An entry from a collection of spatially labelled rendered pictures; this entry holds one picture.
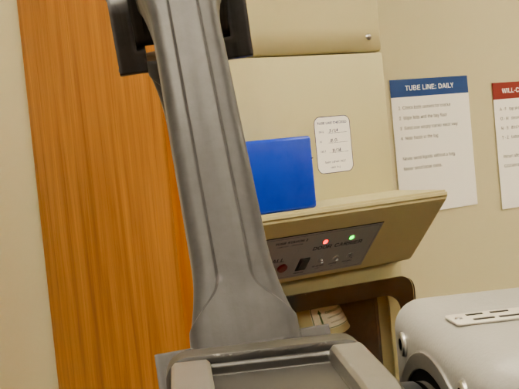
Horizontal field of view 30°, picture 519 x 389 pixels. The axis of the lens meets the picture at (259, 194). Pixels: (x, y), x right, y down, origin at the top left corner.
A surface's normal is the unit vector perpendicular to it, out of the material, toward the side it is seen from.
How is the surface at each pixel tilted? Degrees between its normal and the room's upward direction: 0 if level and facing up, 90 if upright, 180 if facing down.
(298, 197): 90
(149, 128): 90
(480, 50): 90
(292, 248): 135
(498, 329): 0
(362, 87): 90
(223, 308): 58
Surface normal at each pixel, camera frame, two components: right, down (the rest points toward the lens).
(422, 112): 0.51, 0.00
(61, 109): -0.85, 0.11
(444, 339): -0.77, -0.63
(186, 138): -0.01, -0.48
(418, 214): 0.43, 0.70
